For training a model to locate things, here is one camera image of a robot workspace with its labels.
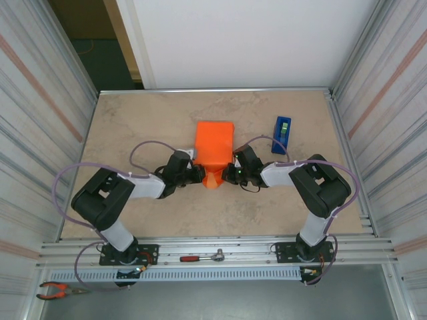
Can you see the orange wrapping paper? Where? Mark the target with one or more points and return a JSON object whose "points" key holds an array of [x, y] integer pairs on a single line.
{"points": [[213, 143]]}

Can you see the green tape roll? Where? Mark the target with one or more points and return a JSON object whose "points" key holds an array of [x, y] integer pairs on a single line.
{"points": [[284, 128]]}

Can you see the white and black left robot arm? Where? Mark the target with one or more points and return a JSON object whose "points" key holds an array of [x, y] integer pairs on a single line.
{"points": [[146, 186]]}

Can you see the blue tape dispenser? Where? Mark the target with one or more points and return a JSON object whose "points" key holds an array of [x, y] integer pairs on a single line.
{"points": [[278, 146]]}

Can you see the yellow power connector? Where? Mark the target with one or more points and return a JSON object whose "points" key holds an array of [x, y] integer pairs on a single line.
{"points": [[142, 268], [312, 271]]}

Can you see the aluminium table edge rail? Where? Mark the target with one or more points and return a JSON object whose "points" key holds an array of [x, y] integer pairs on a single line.
{"points": [[213, 90]]}

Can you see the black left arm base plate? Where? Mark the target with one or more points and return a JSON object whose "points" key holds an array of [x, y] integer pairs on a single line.
{"points": [[150, 248]]}

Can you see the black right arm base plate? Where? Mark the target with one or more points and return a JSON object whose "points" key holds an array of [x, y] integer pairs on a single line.
{"points": [[283, 248]]}

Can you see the aluminium frame corner post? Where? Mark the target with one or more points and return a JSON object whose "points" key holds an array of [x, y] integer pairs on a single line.
{"points": [[358, 53], [72, 53]]}

